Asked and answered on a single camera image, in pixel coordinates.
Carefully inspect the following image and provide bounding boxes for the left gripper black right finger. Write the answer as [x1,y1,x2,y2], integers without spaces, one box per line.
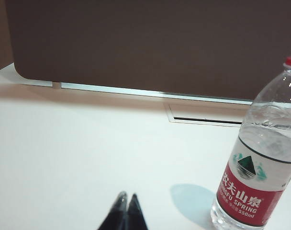
[126,193,149,230]

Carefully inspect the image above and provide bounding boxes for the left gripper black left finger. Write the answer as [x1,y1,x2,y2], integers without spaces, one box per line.
[97,190,130,230]

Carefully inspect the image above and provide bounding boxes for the clear water bottle red label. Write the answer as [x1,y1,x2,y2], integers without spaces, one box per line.
[210,44,291,230]

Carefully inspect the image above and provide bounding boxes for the brown desk partition panel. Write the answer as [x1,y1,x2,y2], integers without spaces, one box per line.
[4,0,291,101]

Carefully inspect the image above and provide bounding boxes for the aluminium partition base rail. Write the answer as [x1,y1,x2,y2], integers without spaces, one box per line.
[17,79,254,105]

